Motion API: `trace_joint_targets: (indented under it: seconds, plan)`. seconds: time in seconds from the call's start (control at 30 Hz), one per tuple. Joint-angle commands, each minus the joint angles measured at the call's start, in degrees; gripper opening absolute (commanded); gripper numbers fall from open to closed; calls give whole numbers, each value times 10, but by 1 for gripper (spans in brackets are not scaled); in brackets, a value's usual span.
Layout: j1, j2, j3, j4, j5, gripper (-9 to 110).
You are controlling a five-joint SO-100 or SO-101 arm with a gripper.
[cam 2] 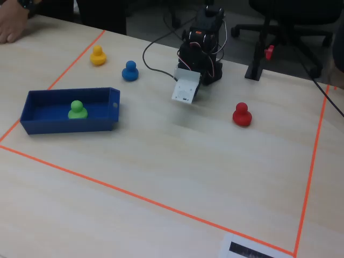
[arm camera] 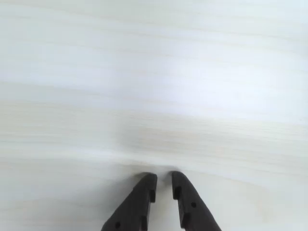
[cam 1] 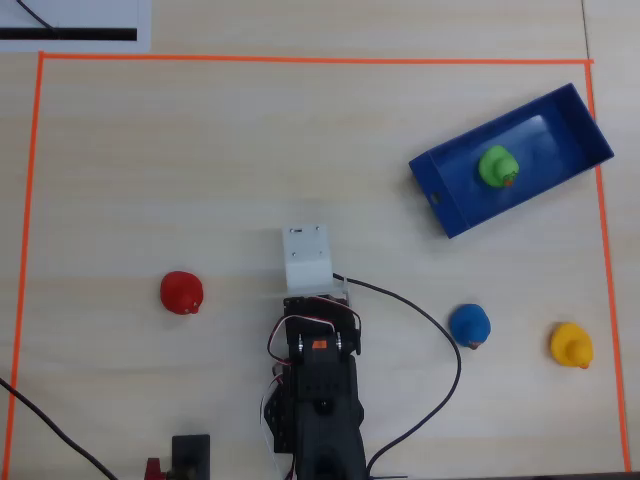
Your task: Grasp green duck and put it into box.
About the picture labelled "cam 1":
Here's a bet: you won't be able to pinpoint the red rubber duck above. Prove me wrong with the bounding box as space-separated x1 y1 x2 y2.
159 270 206 317

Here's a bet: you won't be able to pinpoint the green rubber duck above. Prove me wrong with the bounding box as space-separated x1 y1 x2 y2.
477 144 520 189

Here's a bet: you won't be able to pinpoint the thick black cable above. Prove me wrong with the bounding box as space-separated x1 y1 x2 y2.
0 376 120 480

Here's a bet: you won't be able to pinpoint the blue rectangular plastic box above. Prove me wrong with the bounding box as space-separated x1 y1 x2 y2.
407 82 615 240

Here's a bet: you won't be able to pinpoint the orange tape strip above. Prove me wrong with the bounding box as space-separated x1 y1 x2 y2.
2 51 46 480
38 50 595 67
583 61 633 474

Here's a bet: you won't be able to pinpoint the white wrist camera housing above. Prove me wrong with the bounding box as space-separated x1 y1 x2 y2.
281 223 351 305

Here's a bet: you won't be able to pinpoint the blue rubber duck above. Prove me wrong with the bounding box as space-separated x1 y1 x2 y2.
448 302 493 351

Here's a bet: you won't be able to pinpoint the red white servo wires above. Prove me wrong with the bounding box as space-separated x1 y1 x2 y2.
258 294 363 480

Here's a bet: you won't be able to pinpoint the black strip on paper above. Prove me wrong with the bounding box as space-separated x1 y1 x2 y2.
0 27 138 42

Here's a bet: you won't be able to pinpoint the yellow rubber duck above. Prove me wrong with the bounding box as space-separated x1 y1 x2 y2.
549 321 595 372

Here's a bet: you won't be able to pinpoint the black camera cable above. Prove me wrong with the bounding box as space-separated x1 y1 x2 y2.
331 272 463 480

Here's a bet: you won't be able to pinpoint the thin black cable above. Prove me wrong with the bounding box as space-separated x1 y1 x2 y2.
16 0 57 31

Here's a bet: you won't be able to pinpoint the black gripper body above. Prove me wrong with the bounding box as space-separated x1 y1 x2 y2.
281 294 363 358

